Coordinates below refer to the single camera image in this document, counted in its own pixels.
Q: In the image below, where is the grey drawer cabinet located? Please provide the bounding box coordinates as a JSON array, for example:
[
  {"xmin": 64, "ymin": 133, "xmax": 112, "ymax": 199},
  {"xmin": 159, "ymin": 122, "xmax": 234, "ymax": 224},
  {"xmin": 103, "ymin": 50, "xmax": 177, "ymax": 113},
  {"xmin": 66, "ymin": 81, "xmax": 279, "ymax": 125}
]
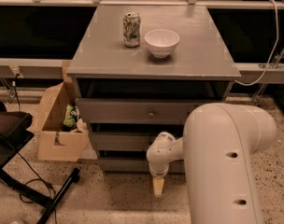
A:
[{"xmin": 66, "ymin": 5, "xmax": 242, "ymax": 175}]

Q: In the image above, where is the black cable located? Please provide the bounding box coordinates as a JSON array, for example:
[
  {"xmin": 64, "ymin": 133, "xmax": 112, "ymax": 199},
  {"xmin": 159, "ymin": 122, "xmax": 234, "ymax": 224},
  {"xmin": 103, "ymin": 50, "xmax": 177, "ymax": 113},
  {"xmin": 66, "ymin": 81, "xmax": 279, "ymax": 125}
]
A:
[{"xmin": 16, "ymin": 152, "xmax": 58, "ymax": 224}]

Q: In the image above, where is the grey bottom drawer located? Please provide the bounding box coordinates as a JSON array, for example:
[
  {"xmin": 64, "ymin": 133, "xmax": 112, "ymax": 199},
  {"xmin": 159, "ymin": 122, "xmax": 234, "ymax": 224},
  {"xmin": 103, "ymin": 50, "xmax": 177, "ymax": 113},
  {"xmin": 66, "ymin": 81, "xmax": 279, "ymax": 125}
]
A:
[{"xmin": 97, "ymin": 159, "xmax": 185, "ymax": 174}]

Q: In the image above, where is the white cable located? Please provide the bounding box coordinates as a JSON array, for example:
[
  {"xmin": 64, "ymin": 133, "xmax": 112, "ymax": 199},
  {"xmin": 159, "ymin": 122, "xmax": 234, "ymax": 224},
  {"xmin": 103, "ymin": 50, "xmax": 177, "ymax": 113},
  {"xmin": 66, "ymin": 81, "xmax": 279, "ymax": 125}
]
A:
[{"xmin": 234, "ymin": 0, "xmax": 280, "ymax": 87}]

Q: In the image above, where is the grey top drawer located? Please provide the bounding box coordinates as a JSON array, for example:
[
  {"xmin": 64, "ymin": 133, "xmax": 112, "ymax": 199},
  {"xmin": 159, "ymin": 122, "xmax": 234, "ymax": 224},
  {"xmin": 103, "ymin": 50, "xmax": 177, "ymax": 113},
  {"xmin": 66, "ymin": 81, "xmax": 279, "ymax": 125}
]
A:
[{"xmin": 75, "ymin": 97, "xmax": 226, "ymax": 126}]

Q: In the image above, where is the grey middle drawer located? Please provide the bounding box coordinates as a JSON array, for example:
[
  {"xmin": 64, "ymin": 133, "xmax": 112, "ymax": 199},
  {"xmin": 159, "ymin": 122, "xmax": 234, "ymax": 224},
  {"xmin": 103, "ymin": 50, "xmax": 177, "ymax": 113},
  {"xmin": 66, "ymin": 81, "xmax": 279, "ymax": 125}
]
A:
[{"xmin": 90, "ymin": 133, "xmax": 158, "ymax": 151}]

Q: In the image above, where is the green snack bag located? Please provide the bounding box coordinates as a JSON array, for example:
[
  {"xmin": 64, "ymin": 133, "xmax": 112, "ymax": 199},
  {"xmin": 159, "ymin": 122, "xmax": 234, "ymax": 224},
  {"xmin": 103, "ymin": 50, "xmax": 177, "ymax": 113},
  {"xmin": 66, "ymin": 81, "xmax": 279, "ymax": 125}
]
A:
[{"xmin": 63, "ymin": 105, "xmax": 79, "ymax": 130}]

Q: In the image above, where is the green white soda can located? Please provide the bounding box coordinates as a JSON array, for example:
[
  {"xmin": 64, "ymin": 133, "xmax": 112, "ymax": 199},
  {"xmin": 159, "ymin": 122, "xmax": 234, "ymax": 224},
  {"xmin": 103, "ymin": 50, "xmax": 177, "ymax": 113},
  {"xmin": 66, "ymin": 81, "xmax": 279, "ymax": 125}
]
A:
[{"xmin": 123, "ymin": 12, "xmax": 141, "ymax": 48}]

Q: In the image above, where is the black stand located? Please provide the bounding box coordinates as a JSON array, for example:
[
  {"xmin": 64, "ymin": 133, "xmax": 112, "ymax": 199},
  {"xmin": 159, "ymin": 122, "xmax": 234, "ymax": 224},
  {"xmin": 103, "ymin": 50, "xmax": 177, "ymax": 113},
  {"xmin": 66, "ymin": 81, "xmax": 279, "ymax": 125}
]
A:
[{"xmin": 0, "ymin": 131, "xmax": 79, "ymax": 224}]

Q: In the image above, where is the dark bag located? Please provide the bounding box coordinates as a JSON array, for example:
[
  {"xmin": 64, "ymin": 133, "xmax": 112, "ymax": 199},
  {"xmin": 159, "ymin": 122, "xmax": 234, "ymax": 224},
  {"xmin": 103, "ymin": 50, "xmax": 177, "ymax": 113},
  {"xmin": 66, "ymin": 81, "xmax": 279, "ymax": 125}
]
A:
[{"xmin": 0, "ymin": 101, "xmax": 33, "ymax": 147}]

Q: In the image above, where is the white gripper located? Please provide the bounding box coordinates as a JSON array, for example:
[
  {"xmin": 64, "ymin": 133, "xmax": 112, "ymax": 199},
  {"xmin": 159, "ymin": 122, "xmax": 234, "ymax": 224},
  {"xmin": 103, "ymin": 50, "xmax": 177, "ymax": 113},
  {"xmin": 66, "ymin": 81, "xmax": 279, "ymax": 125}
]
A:
[{"xmin": 147, "ymin": 132, "xmax": 176, "ymax": 197}]

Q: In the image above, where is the grey drawer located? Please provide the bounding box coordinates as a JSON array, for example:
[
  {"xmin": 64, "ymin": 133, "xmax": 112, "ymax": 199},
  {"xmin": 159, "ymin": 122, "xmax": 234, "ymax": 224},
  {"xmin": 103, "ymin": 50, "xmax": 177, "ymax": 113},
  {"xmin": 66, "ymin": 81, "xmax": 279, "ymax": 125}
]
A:
[
  {"xmin": 90, "ymin": 133, "xmax": 158, "ymax": 151},
  {"xmin": 97, "ymin": 159, "xmax": 185, "ymax": 174},
  {"xmin": 75, "ymin": 97, "xmax": 226, "ymax": 126}
]

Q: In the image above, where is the white bowl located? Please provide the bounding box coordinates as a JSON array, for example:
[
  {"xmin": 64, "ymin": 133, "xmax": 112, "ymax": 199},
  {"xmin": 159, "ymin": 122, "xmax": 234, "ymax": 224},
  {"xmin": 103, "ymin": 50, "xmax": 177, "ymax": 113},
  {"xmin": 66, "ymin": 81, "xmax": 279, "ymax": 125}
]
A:
[{"xmin": 144, "ymin": 29, "xmax": 179, "ymax": 58}]

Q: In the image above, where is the cardboard box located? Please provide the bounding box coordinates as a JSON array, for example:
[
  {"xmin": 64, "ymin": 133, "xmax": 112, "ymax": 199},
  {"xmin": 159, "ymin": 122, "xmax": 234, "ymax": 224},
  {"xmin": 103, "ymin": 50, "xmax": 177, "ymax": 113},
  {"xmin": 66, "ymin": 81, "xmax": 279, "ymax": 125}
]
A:
[{"xmin": 29, "ymin": 60, "xmax": 89, "ymax": 161}]

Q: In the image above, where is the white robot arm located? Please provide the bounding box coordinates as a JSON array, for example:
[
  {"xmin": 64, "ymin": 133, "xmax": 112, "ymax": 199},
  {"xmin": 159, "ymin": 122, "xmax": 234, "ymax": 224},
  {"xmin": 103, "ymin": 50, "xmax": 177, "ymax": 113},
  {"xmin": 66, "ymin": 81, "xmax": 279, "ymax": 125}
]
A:
[{"xmin": 147, "ymin": 103, "xmax": 277, "ymax": 224}]

